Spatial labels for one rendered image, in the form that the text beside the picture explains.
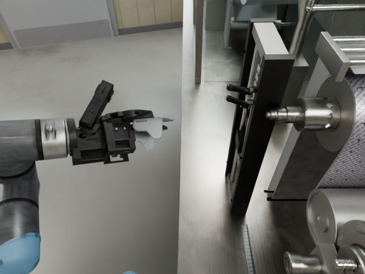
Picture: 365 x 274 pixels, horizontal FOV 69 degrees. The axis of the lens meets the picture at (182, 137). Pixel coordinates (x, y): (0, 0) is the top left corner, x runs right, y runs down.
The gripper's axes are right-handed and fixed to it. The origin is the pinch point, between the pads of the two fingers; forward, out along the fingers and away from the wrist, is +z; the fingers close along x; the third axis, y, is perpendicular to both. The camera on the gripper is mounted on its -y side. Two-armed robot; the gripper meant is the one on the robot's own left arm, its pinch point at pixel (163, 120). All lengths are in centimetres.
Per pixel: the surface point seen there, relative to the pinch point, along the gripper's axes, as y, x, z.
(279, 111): 8.3, 17.4, 15.1
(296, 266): 33.9, 10.2, 12.4
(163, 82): -130, -170, 89
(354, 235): 31.1, 19.1, 17.3
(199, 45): -49, -27, 38
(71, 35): -248, -232, 12
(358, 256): 33.3, 20.6, 14.2
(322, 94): 5.9, 19.3, 26.2
